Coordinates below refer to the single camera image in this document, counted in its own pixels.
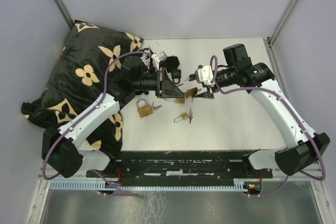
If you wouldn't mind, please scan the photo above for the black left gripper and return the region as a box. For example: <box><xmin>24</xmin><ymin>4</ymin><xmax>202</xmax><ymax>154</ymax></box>
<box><xmin>132</xmin><ymin>67</ymin><xmax>185</xmax><ymax>99</ymax></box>

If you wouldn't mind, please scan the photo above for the medium brass padlock long shackle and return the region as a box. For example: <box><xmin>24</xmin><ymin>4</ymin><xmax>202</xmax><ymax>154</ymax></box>
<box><xmin>166</xmin><ymin>98</ymin><xmax>185</xmax><ymax>104</ymax></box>

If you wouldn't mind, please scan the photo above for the large padlock key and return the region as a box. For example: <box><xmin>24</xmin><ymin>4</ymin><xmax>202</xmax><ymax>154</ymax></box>
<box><xmin>151</xmin><ymin>102</ymin><xmax>162</xmax><ymax>111</ymax></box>

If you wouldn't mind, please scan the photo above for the black padlock with keys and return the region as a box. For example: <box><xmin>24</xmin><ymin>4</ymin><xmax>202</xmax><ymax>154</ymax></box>
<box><xmin>171</xmin><ymin>69</ymin><xmax>182</xmax><ymax>84</ymax></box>

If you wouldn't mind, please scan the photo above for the black padlock key bunch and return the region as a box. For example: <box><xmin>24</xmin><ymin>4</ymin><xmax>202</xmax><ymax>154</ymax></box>
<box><xmin>184</xmin><ymin>74</ymin><xmax>196</xmax><ymax>82</ymax></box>

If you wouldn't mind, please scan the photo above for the small padlock key bunch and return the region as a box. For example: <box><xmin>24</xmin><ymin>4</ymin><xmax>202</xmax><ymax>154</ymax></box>
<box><xmin>188</xmin><ymin>109</ymin><xmax>193</xmax><ymax>123</ymax></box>

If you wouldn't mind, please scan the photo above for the large brass padlock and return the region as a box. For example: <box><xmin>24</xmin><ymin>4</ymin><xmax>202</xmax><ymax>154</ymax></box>
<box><xmin>136</xmin><ymin>99</ymin><xmax>153</xmax><ymax>118</ymax></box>

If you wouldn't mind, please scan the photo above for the small brass padlock long shackle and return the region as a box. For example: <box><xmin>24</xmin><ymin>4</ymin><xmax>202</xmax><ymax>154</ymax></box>
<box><xmin>173</xmin><ymin>113</ymin><xmax>189</xmax><ymax>123</ymax></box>

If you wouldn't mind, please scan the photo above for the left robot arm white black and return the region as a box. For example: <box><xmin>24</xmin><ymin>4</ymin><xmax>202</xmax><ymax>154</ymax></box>
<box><xmin>41</xmin><ymin>57</ymin><xmax>185</xmax><ymax>178</ymax></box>

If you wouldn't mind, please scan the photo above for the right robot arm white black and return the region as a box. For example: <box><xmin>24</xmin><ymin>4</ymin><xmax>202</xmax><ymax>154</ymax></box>
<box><xmin>190</xmin><ymin>44</ymin><xmax>330</xmax><ymax>180</ymax></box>

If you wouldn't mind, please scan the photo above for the black printed garment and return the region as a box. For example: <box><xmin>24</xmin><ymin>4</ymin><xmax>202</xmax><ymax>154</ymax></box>
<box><xmin>115</xmin><ymin>48</ymin><xmax>181</xmax><ymax>96</ymax></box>

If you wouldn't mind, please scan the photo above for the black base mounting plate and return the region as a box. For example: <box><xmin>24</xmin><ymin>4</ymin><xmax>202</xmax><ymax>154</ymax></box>
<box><xmin>101</xmin><ymin>151</ymin><xmax>272</xmax><ymax>186</ymax></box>

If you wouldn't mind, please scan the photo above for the black floral pillow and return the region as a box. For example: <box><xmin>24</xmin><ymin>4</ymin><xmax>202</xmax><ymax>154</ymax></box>
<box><xmin>21</xmin><ymin>19</ymin><xmax>144</xmax><ymax>156</ymax></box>

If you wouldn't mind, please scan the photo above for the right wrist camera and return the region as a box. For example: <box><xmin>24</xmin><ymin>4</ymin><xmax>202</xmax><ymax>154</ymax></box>
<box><xmin>195</xmin><ymin>65</ymin><xmax>215</xmax><ymax>87</ymax></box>

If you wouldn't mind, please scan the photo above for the light blue cable duct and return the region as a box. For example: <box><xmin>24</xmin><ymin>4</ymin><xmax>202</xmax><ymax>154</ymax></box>
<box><xmin>49</xmin><ymin>178</ymin><xmax>263</xmax><ymax>190</ymax></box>

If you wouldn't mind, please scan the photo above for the right aluminium corner post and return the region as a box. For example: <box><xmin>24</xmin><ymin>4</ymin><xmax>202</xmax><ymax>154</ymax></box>
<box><xmin>267</xmin><ymin>0</ymin><xmax>300</xmax><ymax>48</ymax></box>

